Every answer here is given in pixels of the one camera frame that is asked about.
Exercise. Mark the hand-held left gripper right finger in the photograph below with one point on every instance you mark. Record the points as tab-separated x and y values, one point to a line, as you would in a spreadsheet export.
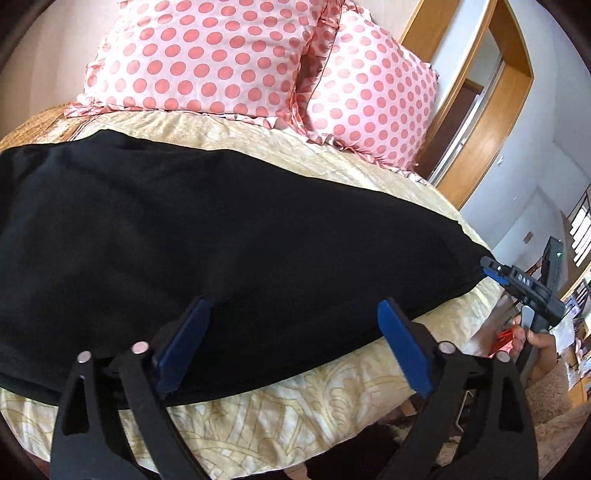
400	344

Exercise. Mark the cream patterned bed cover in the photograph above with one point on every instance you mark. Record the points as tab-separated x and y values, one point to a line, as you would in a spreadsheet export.
277	415

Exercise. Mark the beige shaggy rug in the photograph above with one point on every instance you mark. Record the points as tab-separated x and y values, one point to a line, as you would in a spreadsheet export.
549	415

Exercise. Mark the black pants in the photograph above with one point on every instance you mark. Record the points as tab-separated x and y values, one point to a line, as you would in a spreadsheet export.
221	249

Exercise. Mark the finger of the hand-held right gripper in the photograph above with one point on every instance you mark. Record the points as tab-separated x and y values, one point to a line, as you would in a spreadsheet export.
491	270

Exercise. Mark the dark monitor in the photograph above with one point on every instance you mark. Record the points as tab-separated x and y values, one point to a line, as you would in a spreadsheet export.
554	263

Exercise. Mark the person's right hand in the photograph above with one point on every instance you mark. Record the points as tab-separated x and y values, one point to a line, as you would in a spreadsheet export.
535	348

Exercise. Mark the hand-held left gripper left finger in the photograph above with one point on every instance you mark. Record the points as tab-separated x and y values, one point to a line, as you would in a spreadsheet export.
182	344

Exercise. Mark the wooden door frame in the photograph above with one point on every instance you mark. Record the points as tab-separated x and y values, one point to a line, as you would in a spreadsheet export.
485	92

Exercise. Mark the small pink polka dot pillow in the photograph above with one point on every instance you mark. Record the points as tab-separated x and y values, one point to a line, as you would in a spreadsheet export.
369	92

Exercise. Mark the wooden desk with clutter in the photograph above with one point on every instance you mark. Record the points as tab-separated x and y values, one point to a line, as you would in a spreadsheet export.
577	318

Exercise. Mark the large pink polka dot pillow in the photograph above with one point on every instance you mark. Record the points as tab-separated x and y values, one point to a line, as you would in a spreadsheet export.
198	55

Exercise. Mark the red object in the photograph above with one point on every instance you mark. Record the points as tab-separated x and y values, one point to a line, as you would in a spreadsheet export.
505	341

